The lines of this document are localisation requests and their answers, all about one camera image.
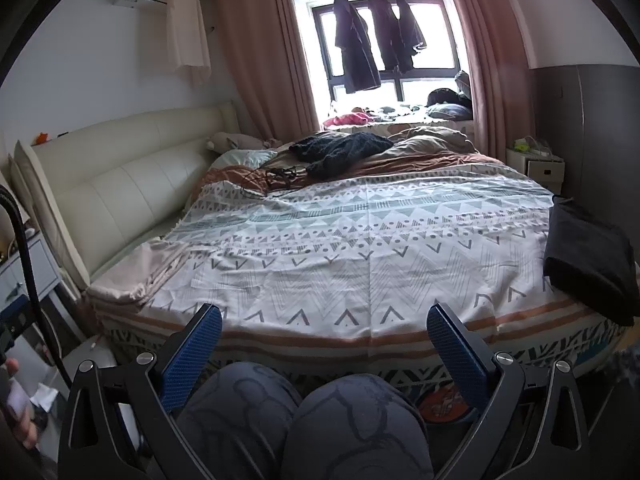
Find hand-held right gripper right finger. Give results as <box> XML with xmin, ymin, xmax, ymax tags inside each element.
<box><xmin>426</xmin><ymin>302</ymin><xmax>591</xmax><ymax>480</ymax></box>

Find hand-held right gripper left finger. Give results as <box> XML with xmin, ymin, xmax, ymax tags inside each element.
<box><xmin>57</xmin><ymin>303</ymin><xmax>224</xmax><ymax>480</ymax></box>

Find beige zip jacket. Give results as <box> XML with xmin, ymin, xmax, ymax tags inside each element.
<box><xmin>87</xmin><ymin>241</ymin><xmax>194</xmax><ymax>307</ymax></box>

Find black folded clothes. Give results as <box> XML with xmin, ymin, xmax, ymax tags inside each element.
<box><xmin>543</xmin><ymin>195</ymin><xmax>639</xmax><ymax>327</ymax></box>

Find dark clothes pile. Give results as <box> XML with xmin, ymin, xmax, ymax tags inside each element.
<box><xmin>425</xmin><ymin>71</ymin><xmax>474</xmax><ymax>120</ymax></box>

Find person's left hand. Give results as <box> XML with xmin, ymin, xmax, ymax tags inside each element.
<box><xmin>0</xmin><ymin>356</ymin><xmax>45</xmax><ymax>449</ymax></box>

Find grey-blue bedside cabinet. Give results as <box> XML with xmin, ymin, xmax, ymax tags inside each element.
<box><xmin>0</xmin><ymin>230</ymin><xmax>64</xmax><ymax>312</ymax></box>

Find person's left leg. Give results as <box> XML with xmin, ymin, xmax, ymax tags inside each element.
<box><xmin>175</xmin><ymin>362</ymin><xmax>304</xmax><ymax>480</ymax></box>

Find person's leg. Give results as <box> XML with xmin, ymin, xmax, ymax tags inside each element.
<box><xmin>280</xmin><ymin>373</ymin><xmax>434</xmax><ymax>480</ymax></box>
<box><xmin>175</xmin><ymin>362</ymin><xmax>304</xmax><ymax>480</ymax></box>

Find person's right leg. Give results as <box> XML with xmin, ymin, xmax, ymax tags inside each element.
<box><xmin>280</xmin><ymin>373</ymin><xmax>434</xmax><ymax>480</ymax></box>

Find bed with patterned sheet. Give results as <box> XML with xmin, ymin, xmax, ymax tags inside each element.
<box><xmin>87</xmin><ymin>160</ymin><xmax>632</xmax><ymax>413</ymax></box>

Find cream padded headboard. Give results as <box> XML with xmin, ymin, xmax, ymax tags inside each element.
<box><xmin>10</xmin><ymin>101</ymin><xmax>239</xmax><ymax>292</ymax></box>

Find white nightstand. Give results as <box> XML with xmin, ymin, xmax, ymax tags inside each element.
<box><xmin>506</xmin><ymin>147</ymin><xmax>566</xmax><ymax>194</ymax></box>

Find brown duvet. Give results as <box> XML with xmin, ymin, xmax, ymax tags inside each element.
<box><xmin>362</xmin><ymin>126</ymin><xmax>507</xmax><ymax>177</ymax></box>

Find pale green pillow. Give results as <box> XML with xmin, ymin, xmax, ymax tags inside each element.
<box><xmin>219</xmin><ymin>148</ymin><xmax>279</xmax><ymax>169</ymax></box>

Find grey plush toy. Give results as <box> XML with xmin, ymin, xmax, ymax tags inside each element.
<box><xmin>206</xmin><ymin>131</ymin><xmax>281</xmax><ymax>152</ymax></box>

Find white items on nightstand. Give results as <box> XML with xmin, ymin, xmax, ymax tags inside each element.
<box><xmin>525</xmin><ymin>135</ymin><xmax>554</xmax><ymax>159</ymax></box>

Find dark knitted garment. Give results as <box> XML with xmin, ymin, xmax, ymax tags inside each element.
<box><xmin>289</xmin><ymin>132</ymin><xmax>394</xmax><ymax>179</ymax></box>

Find pink cloth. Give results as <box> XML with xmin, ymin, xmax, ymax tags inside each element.
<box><xmin>323</xmin><ymin>113</ymin><xmax>374</xmax><ymax>129</ymax></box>

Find long dark hanging coat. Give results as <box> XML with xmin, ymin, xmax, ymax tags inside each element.
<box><xmin>334</xmin><ymin>0</ymin><xmax>382</xmax><ymax>94</ymax></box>

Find dark hanging jacket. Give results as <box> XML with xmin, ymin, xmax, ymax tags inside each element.
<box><xmin>367</xmin><ymin>0</ymin><xmax>407</xmax><ymax>74</ymax></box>

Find cream hanging cloth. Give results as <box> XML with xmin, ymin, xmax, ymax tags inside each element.
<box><xmin>165</xmin><ymin>0</ymin><xmax>212</xmax><ymax>87</ymax></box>

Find window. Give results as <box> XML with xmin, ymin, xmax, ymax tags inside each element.
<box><xmin>290</xmin><ymin>0</ymin><xmax>474</xmax><ymax>122</ymax></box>

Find small dark hanging garment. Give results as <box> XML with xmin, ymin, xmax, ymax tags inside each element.
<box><xmin>395</xmin><ymin>0</ymin><xmax>428</xmax><ymax>59</ymax></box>

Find thick black cable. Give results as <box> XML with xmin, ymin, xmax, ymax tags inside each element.
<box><xmin>0</xmin><ymin>185</ymin><xmax>74</xmax><ymax>392</ymax></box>

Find black glasses and cord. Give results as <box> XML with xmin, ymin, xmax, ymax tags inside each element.
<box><xmin>239</xmin><ymin>164</ymin><xmax>302</xmax><ymax>197</ymax></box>

